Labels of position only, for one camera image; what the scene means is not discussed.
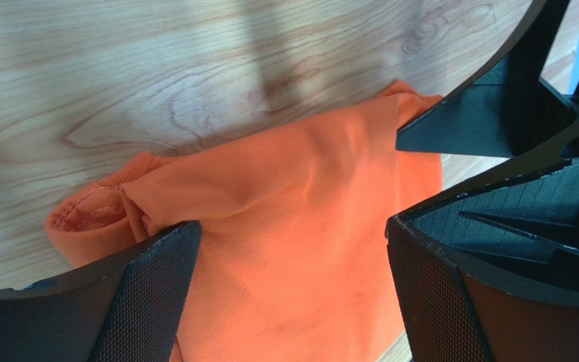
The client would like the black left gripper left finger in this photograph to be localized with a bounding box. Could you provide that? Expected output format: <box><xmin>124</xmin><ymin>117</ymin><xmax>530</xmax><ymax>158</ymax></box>
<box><xmin>0</xmin><ymin>221</ymin><xmax>201</xmax><ymax>361</ymax></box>

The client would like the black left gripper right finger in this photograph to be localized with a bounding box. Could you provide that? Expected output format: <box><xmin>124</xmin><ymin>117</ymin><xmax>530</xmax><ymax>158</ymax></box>
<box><xmin>386</xmin><ymin>217</ymin><xmax>579</xmax><ymax>361</ymax></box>

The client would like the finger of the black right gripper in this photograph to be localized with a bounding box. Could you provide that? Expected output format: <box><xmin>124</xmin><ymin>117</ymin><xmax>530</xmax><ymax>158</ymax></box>
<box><xmin>387</xmin><ymin>121</ymin><xmax>579</xmax><ymax>296</ymax></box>
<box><xmin>396</xmin><ymin>0</ymin><xmax>577</xmax><ymax>158</ymax></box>

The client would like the orange t-shirt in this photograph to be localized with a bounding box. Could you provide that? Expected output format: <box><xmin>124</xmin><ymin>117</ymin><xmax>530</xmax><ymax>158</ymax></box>
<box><xmin>45</xmin><ymin>81</ymin><xmax>442</xmax><ymax>361</ymax></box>

